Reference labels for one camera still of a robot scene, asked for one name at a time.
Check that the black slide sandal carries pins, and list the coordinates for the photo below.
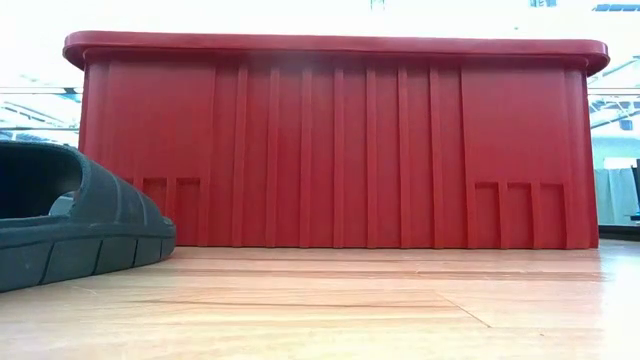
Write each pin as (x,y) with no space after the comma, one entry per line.
(115,210)

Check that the red plastic bin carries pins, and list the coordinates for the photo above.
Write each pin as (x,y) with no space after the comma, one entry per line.
(325,150)

